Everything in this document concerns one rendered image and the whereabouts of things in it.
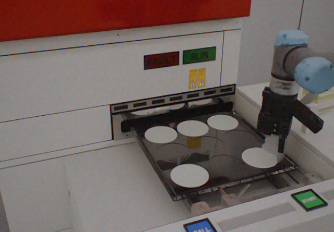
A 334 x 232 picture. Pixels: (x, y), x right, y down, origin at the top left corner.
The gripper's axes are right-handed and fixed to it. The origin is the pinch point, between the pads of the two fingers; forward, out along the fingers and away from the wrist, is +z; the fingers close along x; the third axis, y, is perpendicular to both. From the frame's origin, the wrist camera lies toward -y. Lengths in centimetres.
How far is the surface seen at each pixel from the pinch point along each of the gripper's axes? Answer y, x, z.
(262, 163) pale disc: 4.6, 2.8, 1.4
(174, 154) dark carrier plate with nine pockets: 28.5, 8.6, 1.4
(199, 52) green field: 32.0, -19.2, -19.7
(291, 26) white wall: 29, -235, 27
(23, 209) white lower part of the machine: 75, 24, 26
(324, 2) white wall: 9, -256, 9
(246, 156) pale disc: 9.4, 1.1, 1.4
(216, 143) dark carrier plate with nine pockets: 19.2, -2.0, 1.4
